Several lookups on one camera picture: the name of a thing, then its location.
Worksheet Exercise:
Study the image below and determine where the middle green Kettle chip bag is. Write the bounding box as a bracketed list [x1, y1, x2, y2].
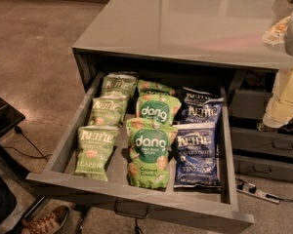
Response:
[88, 96, 127, 127]

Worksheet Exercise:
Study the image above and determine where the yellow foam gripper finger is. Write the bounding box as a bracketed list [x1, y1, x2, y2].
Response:
[263, 67, 293, 129]

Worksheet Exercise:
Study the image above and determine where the white power strip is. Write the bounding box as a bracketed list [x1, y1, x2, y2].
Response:
[236, 182, 280, 204]

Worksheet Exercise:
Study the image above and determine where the green jalapeno chip bag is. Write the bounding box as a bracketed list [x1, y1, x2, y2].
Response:
[74, 126, 119, 181]

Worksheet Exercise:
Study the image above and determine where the back green Kettle chip bag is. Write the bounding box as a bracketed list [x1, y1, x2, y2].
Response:
[101, 73, 137, 98]

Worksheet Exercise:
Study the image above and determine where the back blue Kettle chip bag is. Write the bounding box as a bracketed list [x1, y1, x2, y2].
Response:
[183, 87, 217, 102]

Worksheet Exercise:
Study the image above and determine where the black chair frame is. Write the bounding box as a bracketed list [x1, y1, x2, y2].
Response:
[0, 98, 47, 234]

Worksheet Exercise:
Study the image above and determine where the black drawer handle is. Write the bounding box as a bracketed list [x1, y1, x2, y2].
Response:
[114, 202, 148, 219]

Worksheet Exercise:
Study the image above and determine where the middle green Dang chip bag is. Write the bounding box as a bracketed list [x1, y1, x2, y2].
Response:
[136, 94, 182, 125]

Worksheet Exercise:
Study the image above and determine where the grey counter cabinet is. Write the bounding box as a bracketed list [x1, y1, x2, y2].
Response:
[71, 0, 293, 93]

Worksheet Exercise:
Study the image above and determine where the green dang chip bag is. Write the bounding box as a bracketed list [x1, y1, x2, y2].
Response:
[136, 94, 182, 125]
[138, 79, 175, 96]
[126, 117, 178, 189]

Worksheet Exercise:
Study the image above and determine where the black floor cable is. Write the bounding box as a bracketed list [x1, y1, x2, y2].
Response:
[2, 126, 53, 163]

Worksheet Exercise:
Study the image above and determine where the brown laced shoe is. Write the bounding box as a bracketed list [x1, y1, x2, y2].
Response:
[21, 205, 69, 234]

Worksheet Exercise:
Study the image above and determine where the back green Dang chip bag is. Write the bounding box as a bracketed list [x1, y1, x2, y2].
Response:
[138, 79, 175, 96]

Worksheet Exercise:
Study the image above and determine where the front green Dang chip bag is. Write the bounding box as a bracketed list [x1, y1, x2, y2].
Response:
[126, 117, 178, 189]

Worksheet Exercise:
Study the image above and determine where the front blue Kettle chip bag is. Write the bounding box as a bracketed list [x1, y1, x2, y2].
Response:
[173, 122, 221, 188]

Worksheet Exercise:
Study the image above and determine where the open grey top drawer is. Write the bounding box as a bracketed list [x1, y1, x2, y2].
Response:
[27, 71, 254, 234]

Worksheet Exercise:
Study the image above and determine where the green kettle chip bag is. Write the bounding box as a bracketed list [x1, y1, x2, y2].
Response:
[88, 96, 127, 127]
[101, 73, 137, 98]

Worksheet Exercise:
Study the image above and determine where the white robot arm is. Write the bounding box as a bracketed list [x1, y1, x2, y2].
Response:
[263, 12, 293, 129]

